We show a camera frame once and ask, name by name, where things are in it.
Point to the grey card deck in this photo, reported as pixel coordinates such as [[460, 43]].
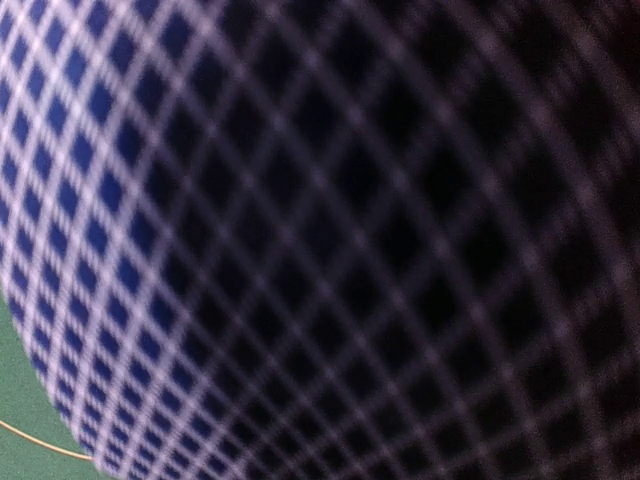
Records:
[[328, 239]]

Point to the round green poker mat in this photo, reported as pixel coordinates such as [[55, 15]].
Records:
[[25, 406]]

